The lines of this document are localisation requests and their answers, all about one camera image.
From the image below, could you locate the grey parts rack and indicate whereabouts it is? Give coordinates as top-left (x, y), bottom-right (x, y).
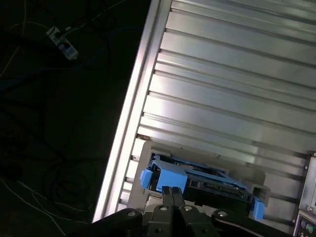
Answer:
top-left (129, 140), bottom-right (271, 215)

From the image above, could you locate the white power strip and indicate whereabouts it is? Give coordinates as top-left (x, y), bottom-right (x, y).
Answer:
top-left (46, 26), bottom-right (79, 61)

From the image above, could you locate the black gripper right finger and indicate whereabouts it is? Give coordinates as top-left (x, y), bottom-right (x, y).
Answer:
top-left (172, 187), bottom-right (293, 237)

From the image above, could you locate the hard disk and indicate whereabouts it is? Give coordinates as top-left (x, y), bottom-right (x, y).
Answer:
top-left (139, 154), bottom-right (266, 220)

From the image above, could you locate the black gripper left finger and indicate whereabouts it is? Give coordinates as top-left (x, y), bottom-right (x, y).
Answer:
top-left (91, 186), bottom-right (175, 237)

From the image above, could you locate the black open PC case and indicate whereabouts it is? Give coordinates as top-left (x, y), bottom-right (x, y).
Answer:
top-left (292, 151), bottom-right (316, 237)

